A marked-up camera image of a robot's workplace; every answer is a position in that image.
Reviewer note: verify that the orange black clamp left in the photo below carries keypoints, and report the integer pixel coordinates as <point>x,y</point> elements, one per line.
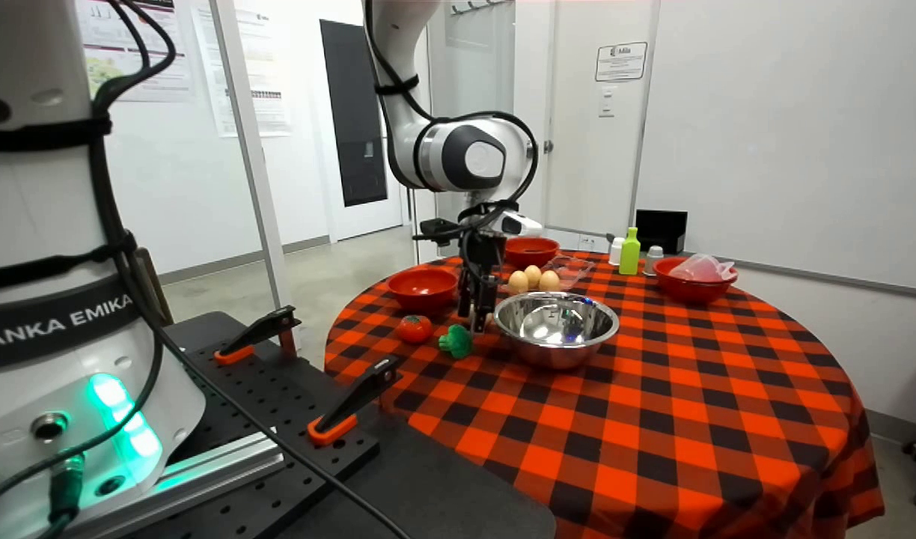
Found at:
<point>275,324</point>

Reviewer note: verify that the black perforated mounting board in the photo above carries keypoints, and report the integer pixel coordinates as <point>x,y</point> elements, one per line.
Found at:
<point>290,490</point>

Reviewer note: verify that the red bowl with plastic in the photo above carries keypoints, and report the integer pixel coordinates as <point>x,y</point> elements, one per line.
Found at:
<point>696,279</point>

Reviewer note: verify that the white door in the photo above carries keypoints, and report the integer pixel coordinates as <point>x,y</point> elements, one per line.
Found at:
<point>582,86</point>

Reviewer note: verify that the green toy object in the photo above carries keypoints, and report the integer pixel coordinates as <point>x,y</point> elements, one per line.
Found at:
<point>455,342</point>

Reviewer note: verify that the green bottle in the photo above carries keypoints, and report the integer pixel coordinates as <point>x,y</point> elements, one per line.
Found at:
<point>628,254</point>

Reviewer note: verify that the red bowl with beans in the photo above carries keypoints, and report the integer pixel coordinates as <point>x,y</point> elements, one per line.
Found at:
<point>529,254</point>

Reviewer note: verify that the orange black checkered tablecloth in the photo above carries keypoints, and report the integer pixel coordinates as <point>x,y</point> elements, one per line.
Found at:
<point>688,424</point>

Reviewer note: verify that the orange black clamp right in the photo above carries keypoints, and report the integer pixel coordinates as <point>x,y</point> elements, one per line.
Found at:
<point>344,412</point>

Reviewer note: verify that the large red empty bowl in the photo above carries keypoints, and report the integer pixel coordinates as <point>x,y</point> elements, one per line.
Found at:
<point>423,288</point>

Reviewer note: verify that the orange black clamp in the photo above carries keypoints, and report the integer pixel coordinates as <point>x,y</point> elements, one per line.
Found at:
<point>344,412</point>
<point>275,324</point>

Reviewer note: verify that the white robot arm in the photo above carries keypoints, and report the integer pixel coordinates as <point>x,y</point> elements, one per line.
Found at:
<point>492,158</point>

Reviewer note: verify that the red toy tomato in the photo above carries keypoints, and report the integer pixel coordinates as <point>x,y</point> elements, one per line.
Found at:
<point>414,327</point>

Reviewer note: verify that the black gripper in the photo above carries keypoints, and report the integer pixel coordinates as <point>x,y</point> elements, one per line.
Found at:
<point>479,236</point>

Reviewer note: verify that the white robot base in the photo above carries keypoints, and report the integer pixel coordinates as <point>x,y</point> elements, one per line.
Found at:
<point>95,405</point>

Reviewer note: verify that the silver metal basin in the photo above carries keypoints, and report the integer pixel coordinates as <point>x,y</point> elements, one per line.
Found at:
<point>552,327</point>

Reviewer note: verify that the black wall box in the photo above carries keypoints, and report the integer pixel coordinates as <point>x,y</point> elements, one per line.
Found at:
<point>663,228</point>

